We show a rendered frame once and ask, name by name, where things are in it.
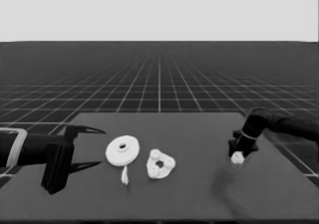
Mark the large thick white disc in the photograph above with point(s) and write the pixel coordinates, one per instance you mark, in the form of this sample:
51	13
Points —
114	154

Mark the small white toothed gear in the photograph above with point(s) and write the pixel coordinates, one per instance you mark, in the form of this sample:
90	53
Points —
152	174
236	159
170	165
153	156

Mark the round white carrier with pins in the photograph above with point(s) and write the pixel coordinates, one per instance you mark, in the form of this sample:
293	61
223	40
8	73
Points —
150	164

